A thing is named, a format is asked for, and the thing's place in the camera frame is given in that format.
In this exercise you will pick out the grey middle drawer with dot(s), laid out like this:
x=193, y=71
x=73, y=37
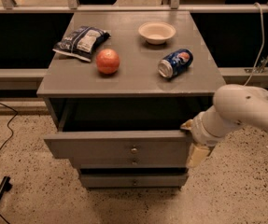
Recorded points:
x=126, y=163

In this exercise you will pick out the grey top drawer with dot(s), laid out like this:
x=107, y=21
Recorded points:
x=173, y=145

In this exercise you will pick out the grey drawer cabinet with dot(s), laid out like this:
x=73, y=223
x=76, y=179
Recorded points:
x=136, y=97

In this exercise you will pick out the blue white chip bag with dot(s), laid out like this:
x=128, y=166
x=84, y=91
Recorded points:
x=81, y=43

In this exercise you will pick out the white paper bowl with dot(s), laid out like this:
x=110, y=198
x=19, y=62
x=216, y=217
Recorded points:
x=156, y=32

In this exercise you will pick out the grey bottom drawer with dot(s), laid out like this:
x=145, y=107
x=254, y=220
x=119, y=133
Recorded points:
x=134, y=181

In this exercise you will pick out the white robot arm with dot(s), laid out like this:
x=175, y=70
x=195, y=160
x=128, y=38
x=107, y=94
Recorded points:
x=233, y=107

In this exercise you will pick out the grey drawer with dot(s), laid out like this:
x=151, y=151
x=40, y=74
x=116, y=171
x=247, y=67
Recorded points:
x=173, y=145
x=126, y=163
x=134, y=181

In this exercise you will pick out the blue pepsi can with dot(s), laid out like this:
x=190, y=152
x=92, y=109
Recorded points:
x=175, y=63

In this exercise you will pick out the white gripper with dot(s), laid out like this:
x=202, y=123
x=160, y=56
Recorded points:
x=200, y=132

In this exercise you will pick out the orange round fruit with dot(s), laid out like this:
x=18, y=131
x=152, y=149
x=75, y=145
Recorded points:
x=107, y=61

